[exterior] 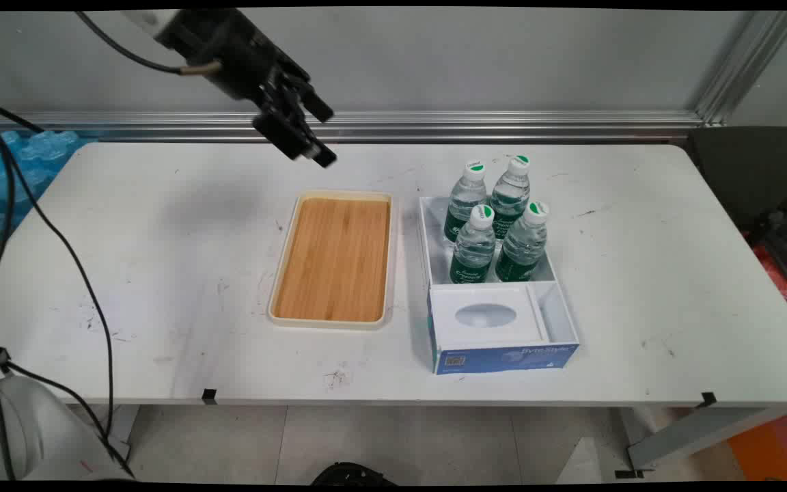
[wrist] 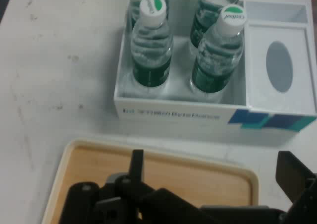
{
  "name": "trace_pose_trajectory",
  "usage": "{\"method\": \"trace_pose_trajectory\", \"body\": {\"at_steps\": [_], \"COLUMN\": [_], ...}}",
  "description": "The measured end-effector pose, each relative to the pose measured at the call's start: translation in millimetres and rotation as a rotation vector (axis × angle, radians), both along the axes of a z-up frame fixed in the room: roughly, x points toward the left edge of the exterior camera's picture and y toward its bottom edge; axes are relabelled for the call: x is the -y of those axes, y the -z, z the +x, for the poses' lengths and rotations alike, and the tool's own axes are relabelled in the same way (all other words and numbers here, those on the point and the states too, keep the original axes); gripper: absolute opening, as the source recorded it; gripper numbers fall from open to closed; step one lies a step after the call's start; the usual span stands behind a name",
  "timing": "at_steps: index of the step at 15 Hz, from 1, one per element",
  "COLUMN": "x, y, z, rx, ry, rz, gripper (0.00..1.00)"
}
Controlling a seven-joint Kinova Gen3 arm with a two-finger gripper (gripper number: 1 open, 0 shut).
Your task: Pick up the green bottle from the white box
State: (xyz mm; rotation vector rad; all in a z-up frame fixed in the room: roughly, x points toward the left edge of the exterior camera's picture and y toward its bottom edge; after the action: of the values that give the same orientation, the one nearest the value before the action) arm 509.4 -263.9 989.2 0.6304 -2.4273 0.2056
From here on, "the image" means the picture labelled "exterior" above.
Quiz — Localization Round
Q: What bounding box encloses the bamboo tray with cream rim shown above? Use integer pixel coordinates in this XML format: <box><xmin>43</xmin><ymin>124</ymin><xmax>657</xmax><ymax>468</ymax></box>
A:
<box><xmin>267</xmin><ymin>190</ymin><xmax>396</xmax><ymax>331</ymax></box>

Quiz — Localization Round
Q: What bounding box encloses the black round floor object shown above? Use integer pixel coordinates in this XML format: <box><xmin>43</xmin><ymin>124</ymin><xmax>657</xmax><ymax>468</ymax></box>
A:
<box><xmin>310</xmin><ymin>462</ymin><xmax>398</xmax><ymax>486</ymax></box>

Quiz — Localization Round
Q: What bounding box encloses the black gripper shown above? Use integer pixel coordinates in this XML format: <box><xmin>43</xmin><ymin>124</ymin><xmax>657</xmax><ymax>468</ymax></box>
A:
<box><xmin>156</xmin><ymin>10</ymin><xmax>338</xmax><ymax>169</ymax></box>

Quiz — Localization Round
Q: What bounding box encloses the grey table leg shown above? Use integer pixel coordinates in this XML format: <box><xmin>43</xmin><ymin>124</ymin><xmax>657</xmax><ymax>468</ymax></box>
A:
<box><xmin>616</xmin><ymin>405</ymin><xmax>787</xmax><ymax>479</ymax></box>

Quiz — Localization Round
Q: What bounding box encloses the green label water bottle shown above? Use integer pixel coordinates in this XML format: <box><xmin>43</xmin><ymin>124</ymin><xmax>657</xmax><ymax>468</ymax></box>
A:
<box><xmin>495</xmin><ymin>200</ymin><xmax>549</xmax><ymax>283</ymax></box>
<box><xmin>449</xmin><ymin>204</ymin><xmax>497</xmax><ymax>285</ymax></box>
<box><xmin>443</xmin><ymin>161</ymin><xmax>488</xmax><ymax>243</ymax></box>
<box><xmin>489</xmin><ymin>154</ymin><xmax>531</xmax><ymax>240</ymax></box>

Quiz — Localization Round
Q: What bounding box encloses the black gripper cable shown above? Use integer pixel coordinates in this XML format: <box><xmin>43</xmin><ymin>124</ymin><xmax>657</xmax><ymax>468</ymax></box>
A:
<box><xmin>74</xmin><ymin>10</ymin><xmax>221</xmax><ymax>76</ymax></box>

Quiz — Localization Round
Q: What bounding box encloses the orange red box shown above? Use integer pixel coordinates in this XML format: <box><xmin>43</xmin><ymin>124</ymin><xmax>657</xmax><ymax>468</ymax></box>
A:
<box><xmin>727</xmin><ymin>407</ymin><xmax>787</xmax><ymax>482</ymax></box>

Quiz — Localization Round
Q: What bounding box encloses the white and blue compartment box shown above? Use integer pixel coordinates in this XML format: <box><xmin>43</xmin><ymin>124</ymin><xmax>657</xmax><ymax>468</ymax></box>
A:
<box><xmin>418</xmin><ymin>195</ymin><xmax>581</xmax><ymax>376</ymax></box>

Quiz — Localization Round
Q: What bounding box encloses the red patterned bag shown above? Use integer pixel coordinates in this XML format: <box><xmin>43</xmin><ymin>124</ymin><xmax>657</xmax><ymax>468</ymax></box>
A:
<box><xmin>742</xmin><ymin>232</ymin><xmax>787</xmax><ymax>315</ymax></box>

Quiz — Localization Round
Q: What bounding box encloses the aluminium frame rail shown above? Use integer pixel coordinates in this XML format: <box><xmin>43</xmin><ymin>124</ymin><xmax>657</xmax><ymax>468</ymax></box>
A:
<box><xmin>0</xmin><ymin>10</ymin><xmax>787</xmax><ymax>143</ymax></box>

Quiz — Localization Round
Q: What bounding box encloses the blue wrapped water bottle pack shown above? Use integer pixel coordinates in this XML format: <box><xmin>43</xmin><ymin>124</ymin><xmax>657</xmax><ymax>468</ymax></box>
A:
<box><xmin>0</xmin><ymin>128</ymin><xmax>97</xmax><ymax>240</ymax></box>

